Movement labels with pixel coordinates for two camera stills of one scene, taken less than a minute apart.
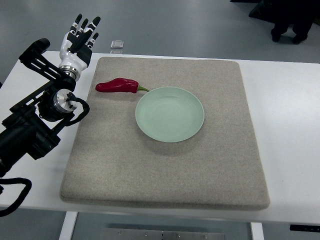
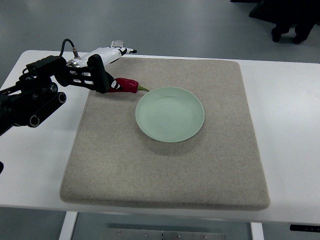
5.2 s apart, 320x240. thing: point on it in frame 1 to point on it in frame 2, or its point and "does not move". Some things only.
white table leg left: [68, 225] does not move
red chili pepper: [120, 85] does not move
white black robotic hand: [76, 46] to [96, 62]
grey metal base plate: [130, 234] does not move
